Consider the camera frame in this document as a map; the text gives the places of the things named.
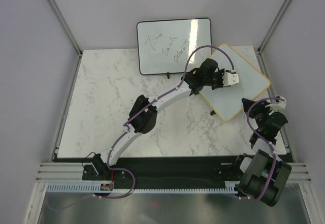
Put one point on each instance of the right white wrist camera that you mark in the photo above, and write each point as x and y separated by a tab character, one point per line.
277	103

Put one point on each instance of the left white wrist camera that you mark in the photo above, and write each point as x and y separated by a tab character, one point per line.
230	79

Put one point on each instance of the yellow-framed whiteboard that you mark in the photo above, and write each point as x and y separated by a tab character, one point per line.
227	102

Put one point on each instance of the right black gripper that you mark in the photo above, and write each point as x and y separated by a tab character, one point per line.
258	106

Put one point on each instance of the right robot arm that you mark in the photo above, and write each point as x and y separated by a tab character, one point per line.
264	175

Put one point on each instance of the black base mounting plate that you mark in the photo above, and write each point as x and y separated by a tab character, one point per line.
168	172

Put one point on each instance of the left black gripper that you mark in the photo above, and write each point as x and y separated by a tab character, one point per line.
218	79

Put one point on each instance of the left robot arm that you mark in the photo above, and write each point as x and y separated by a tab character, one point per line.
143	115

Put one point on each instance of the black-framed whiteboard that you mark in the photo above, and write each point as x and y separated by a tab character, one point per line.
165	46

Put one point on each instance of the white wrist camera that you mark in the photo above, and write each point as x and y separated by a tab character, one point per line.
277	103
230	79

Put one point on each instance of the white slotted cable duct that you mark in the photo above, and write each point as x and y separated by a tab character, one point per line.
229	188

